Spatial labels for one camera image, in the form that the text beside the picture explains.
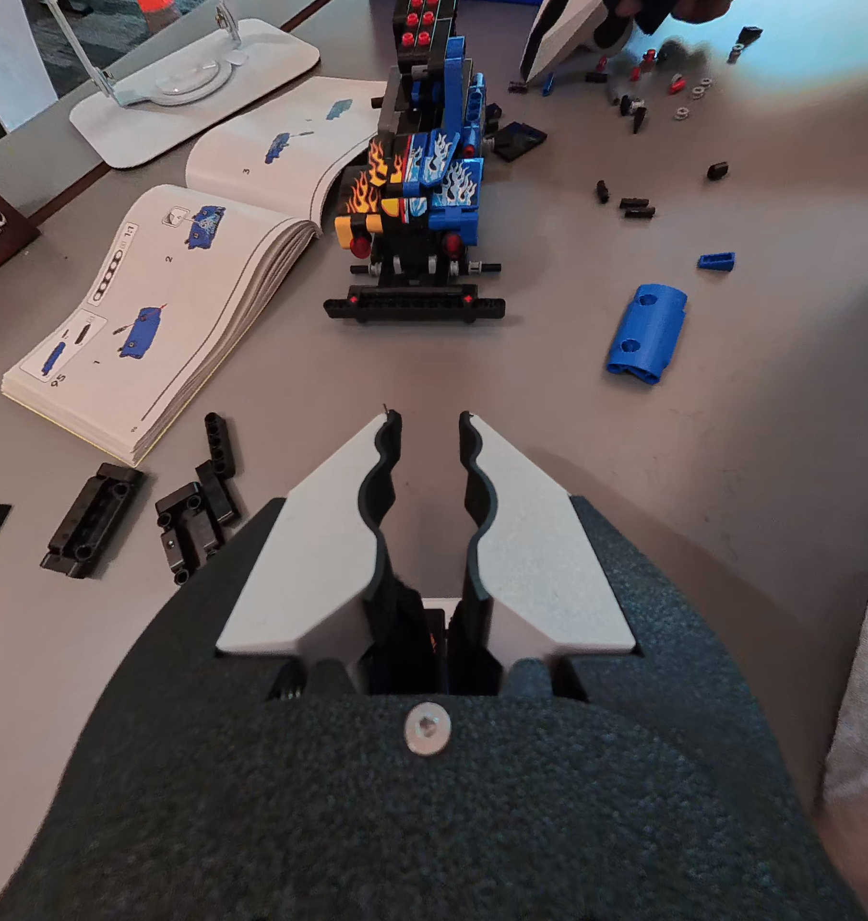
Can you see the blue black lego truck model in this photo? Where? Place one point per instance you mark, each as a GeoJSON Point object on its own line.
{"type": "Point", "coordinates": [426, 180]}

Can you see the black lego beam assembly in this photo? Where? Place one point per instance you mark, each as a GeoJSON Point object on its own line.
{"type": "Point", "coordinates": [193, 514]}

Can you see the white book stand wooden board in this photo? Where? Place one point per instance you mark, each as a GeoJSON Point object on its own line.
{"type": "Point", "coordinates": [261, 65]}

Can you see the lego instruction booklet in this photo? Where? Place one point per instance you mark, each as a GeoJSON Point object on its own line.
{"type": "Point", "coordinates": [189, 288]}

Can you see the black smooth lego plate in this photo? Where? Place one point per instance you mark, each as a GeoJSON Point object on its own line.
{"type": "Point", "coordinates": [518, 140]}

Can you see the black lego panel piece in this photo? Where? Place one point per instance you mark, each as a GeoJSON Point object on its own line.
{"type": "Point", "coordinates": [92, 519]}

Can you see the blue curved lego panel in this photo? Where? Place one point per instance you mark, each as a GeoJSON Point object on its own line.
{"type": "Point", "coordinates": [646, 334]}

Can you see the scatter of black lego pins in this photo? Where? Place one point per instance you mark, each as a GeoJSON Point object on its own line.
{"type": "Point", "coordinates": [635, 205]}

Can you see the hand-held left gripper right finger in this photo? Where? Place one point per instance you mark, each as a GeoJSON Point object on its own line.
{"type": "Point", "coordinates": [549, 568]}

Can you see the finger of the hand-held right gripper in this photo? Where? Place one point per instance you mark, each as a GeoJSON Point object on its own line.
{"type": "Point", "coordinates": [621, 25]}
{"type": "Point", "coordinates": [560, 32]}

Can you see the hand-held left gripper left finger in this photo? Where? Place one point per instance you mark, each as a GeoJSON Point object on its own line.
{"type": "Point", "coordinates": [304, 568]}

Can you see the small blue lego wedge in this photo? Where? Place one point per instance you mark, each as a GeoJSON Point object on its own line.
{"type": "Point", "coordinates": [716, 261]}

